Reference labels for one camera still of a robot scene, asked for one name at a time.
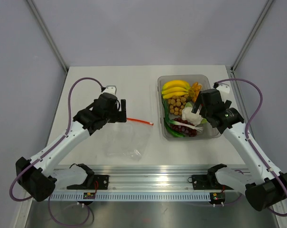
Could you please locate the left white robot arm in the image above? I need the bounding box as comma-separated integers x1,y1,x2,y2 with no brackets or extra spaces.
16,92,127,202

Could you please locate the left small circuit board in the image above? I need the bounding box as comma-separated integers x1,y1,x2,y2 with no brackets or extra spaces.
83,192,96,200

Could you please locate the brown longan cluster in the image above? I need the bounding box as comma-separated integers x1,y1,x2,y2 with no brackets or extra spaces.
167,95,189,116

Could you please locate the white slotted cable duct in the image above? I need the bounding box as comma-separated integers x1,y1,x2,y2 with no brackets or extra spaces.
50,191,211,202

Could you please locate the green chili pepper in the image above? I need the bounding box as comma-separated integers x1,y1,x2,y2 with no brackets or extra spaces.
164,122,185,138

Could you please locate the white cauliflower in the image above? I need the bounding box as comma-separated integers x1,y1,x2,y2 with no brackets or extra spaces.
182,106,203,125

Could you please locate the small circuit board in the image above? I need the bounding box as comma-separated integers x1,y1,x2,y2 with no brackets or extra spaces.
83,192,96,200
210,192,226,202

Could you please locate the orange yellow pepper cluster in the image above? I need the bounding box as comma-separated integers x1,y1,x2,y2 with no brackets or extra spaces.
188,82,202,102

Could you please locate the yellow banana bunch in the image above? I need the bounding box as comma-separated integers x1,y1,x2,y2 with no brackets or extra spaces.
161,80,190,99

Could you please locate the aluminium rail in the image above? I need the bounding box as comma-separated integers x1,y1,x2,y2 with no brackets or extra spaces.
53,165,253,193

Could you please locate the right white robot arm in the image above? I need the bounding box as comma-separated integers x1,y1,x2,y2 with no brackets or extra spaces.
192,88,287,211

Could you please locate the right small circuit board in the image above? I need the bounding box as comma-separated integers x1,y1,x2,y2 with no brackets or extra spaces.
210,192,226,202

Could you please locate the red grape bunch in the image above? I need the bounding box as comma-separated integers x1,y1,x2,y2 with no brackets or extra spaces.
170,118,198,137

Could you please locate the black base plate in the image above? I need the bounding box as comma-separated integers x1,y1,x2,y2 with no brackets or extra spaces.
187,164,232,190
66,163,110,190

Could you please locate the clear zip top bag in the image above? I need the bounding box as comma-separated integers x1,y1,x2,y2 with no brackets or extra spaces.
102,118,154,161

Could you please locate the clear plastic food bin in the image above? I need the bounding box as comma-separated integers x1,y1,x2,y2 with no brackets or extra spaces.
157,75,221,141

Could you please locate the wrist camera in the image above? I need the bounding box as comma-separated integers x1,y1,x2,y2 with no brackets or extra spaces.
213,82,231,97
102,85,117,95

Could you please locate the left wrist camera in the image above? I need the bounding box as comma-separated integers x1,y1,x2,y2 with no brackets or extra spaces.
102,85,117,95

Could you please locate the frame post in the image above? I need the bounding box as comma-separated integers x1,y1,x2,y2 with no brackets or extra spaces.
231,0,276,73
25,0,69,75

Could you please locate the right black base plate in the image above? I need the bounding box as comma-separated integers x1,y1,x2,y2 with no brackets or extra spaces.
187,164,232,190

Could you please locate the left frame post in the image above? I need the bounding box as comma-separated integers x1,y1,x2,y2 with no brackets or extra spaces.
25,0,69,75

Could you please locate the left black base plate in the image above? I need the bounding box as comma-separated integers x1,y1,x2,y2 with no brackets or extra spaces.
66,163,110,190

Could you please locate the right frame post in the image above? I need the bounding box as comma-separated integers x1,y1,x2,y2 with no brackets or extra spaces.
231,0,276,73

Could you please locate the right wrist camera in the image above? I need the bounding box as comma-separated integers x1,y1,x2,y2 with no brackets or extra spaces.
213,82,231,97

